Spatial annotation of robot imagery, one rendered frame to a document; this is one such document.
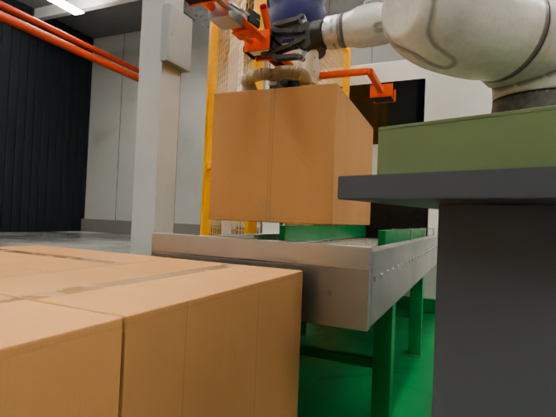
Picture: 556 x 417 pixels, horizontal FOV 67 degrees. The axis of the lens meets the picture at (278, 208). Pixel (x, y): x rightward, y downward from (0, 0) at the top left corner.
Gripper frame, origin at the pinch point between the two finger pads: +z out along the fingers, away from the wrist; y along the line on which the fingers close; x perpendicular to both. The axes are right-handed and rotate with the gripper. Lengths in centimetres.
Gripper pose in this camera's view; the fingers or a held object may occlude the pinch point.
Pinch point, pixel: (261, 44)
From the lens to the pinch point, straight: 136.3
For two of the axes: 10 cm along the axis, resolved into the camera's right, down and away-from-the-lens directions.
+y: -0.3, 10.0, -0.3
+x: 4.2, 0.4, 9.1
